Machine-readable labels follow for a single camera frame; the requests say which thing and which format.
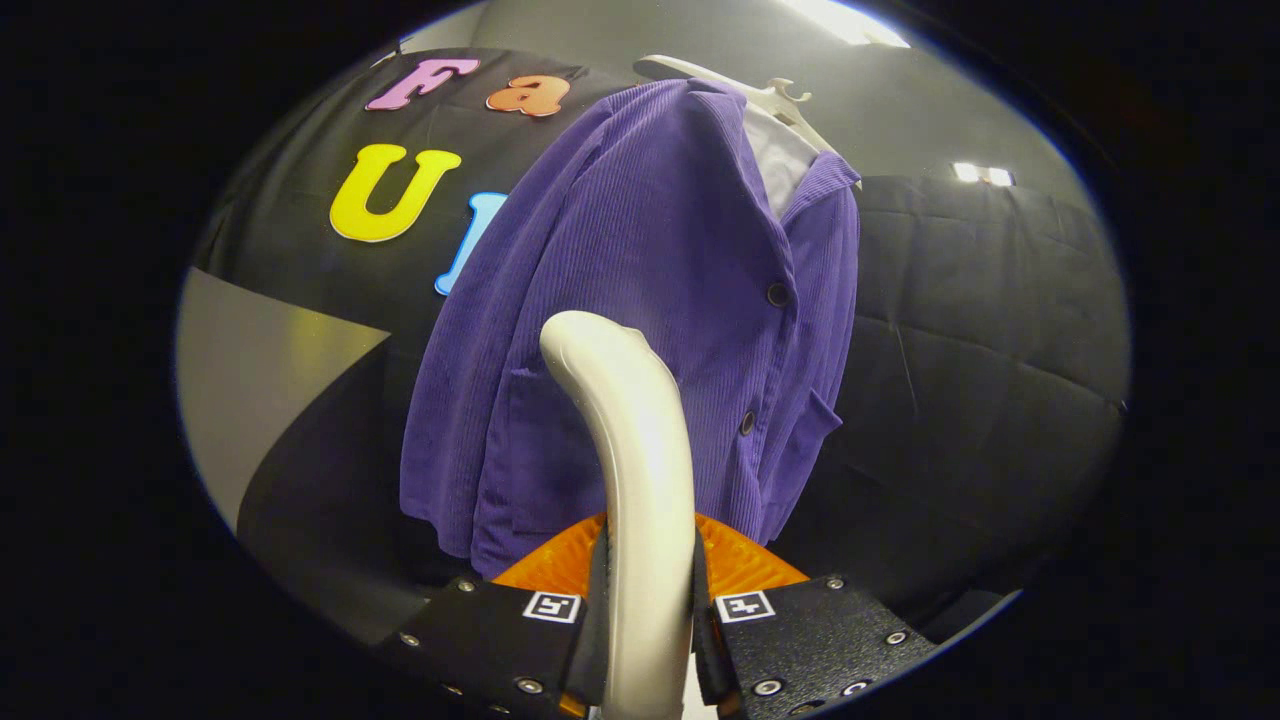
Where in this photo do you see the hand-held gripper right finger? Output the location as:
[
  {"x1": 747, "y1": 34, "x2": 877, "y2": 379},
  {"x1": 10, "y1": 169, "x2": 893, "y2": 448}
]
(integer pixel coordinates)
[{"x1": 690, "y1": 512, "x2": 941, "y2": 720}]

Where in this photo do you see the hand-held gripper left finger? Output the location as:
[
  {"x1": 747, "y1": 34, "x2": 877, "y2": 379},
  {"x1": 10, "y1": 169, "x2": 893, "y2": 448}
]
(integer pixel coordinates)
[{"x1": 375, "y1": 512, "x2": 611, "y2": 720}]

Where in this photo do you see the white garment steamer head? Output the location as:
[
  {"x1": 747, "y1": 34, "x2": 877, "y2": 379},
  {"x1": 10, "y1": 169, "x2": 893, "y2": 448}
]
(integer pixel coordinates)
[{"x1": 540, "y1": 310, "x2": 698, "y2": 720}]

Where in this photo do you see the purple corduroy jacket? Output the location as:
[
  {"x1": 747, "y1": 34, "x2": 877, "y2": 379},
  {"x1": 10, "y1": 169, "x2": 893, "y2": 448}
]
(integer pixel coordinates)
[{"x1": 400, "y1": 78, "x2": 863, "y2": 581}]

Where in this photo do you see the white clothes hanger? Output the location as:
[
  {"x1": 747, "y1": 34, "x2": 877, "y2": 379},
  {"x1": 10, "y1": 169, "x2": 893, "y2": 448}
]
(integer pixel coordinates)
[{"x1": 633, "y1": 55, "x2": 861, "y2": 191}]

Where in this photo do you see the grey cabinet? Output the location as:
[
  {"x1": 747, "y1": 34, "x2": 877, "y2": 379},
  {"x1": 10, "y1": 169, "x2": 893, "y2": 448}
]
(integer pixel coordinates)
[{"x1": 178, "y1": 268, "x2": 391, "y2": 533}]

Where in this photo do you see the white shirt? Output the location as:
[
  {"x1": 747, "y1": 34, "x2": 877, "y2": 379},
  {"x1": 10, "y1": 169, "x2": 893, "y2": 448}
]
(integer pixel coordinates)
[{"x1": 742, "y1": 100, "x2": 821, "y2": 219}]

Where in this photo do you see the large ceiling light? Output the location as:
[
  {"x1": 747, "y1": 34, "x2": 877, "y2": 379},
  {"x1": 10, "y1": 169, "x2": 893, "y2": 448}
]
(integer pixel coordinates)
[{"x1": 780, "y1": 0, "x2": 911, "y2": 48}]

